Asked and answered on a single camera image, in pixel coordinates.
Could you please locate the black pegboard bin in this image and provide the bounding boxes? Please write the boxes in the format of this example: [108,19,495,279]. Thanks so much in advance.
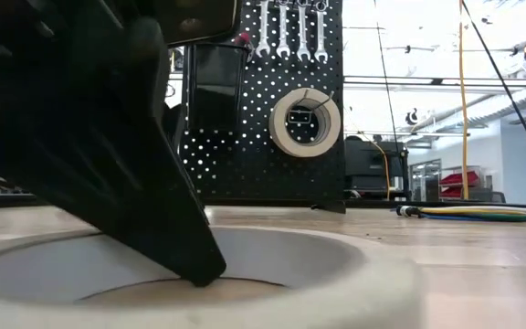
[185,41,251,133]

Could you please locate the red storage bins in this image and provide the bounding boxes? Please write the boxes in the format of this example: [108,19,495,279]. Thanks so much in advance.
[439,169,481,198]

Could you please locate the yellow cable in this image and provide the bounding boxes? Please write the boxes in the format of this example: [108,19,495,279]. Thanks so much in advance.
[457,0,471,200]

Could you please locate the black monitor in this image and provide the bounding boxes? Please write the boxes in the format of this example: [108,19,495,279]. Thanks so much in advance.
[344,135,410,193]

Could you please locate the wire double pegboard hook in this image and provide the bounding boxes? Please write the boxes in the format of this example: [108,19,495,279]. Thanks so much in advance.
[287,90,336,125]

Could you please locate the silver combination wrench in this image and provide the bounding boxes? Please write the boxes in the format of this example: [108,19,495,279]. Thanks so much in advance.
[255,0,272,58]
[313,0,330,65]
[295,0,312,63]
[275,0,291,59]

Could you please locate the black aluminium table frame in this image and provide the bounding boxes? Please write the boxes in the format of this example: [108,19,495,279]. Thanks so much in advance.
[0,191,526,219]

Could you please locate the multicoloured cable bundle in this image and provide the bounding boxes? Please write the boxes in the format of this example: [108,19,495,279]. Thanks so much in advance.
[394,204,526,224]

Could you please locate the silver pegboard hook rail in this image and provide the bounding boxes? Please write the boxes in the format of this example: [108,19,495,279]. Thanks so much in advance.
[256,0,332,9]

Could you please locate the black metal pegboard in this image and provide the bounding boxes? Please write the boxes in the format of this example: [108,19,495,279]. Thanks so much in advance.
[178,0,347,215]

